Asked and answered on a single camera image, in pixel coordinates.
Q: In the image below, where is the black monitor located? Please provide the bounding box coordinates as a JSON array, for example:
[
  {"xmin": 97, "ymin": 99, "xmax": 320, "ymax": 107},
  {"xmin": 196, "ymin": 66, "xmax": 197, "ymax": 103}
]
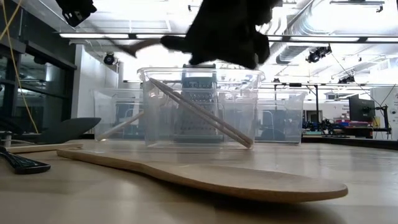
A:
[{"xmin": 348, "ymin": 94, "xmax": 376, "ymax": 124}]

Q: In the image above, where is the glossy black plastic utensil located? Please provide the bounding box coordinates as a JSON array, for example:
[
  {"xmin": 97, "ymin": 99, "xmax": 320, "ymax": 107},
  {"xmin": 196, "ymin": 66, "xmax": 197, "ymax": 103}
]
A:
[{"xmin": 0, "ymin": 145, "xmax": 52, "ymax": 175}]

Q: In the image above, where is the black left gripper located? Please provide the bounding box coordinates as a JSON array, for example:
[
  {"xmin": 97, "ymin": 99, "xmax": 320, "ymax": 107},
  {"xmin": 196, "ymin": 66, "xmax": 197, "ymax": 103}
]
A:
[{"xmin": 55, "ymin": 0, "xmax": 97, "ymax": 27}]

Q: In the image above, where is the wooden slotted spatula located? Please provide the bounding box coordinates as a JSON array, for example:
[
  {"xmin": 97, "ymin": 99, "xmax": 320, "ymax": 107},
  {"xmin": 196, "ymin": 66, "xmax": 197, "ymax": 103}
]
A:
[{"xmin": 6, "ymin": 143, "xmax": 83, "ymax": 154}]

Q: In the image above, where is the black spatula with metal neck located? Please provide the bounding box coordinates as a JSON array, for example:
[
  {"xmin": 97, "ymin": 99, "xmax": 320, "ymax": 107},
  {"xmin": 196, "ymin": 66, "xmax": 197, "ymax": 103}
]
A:
[{"xmin": 118, "ymin": 34, "xmax": 192, "ymax": 59}]

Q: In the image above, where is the silver ventilation duct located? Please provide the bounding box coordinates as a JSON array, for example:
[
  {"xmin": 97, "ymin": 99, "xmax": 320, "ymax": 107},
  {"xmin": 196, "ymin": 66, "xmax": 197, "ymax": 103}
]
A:
[{"xmin": 275, "ymin": 0, "xmax": 368, "ymax": 65}]

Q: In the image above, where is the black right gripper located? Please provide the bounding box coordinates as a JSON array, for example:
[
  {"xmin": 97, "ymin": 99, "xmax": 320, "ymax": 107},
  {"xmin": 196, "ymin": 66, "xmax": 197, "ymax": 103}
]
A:
[{"xmin": 189, "ymin": 0, "xmax": 280, "ymax": 70}]

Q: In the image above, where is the long ceiling light bar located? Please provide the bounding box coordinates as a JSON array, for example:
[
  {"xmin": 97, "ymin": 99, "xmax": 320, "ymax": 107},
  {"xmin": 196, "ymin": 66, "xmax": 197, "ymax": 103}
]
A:
[{"xmin": 58, "ymin": 32, "xmax": 398, "ymax": 43}]

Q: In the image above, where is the small grey cylinder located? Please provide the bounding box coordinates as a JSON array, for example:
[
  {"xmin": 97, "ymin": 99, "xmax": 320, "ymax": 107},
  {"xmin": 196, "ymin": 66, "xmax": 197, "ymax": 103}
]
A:
[{"xmin": 0, "ymin": 129, "xmax": 13, "ymax": 147}]

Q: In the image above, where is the yellow cable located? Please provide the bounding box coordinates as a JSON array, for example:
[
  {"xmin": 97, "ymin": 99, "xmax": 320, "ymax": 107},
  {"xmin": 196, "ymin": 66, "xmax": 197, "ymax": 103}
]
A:
[{"xmin": 0, "ymin": 0, "xmax": 40, "ymax": 134}]

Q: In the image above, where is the black spoon with red accent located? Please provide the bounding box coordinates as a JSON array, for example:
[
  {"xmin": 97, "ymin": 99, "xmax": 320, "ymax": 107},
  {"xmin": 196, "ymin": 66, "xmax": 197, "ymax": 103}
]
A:
[{"xmin": 23, "ymin": 117, "xmax": 102, "ymax": 144}]

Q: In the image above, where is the clear plastic bin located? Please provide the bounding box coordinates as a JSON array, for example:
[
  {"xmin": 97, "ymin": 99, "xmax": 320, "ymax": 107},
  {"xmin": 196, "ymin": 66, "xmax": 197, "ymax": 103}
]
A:
[
  {"xmin": 92, "ymin": 88, "xmax": 146, "ymax": 141},
  {"xmin": 254, "ymin": 90, "xmax": 308, "ymax": 144},
  {"xmin": 137, "ymin": 67, "xmax": 266, "ymax": 149}
]

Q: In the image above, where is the cluttered background workbench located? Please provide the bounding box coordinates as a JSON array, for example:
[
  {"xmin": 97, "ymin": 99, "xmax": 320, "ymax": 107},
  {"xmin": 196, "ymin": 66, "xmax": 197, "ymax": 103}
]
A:
[{"xmin": 303, "ymin": 116, "xmax": 392, "ymax": 140}]

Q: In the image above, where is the large wooden spoon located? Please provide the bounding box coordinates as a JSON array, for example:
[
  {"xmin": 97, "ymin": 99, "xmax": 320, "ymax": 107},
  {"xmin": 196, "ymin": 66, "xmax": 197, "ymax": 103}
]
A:
[{"xmin": 57, "ymin": 146, "xmax": 348, "ymax": 203}]

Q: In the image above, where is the wooden spork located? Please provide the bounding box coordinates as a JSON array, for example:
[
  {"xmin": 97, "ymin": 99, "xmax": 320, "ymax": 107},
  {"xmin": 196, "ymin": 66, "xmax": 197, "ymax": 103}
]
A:
[{"xmin": 148, "ymin": 77, "xmax": 254, "ymax": 146}]

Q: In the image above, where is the teal metal box grater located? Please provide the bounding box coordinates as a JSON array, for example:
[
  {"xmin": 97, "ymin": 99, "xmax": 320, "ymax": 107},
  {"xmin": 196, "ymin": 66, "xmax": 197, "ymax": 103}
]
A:
[{"xmin": 174, "ymin": 63, "xmax": 224, "ymax": 144}]

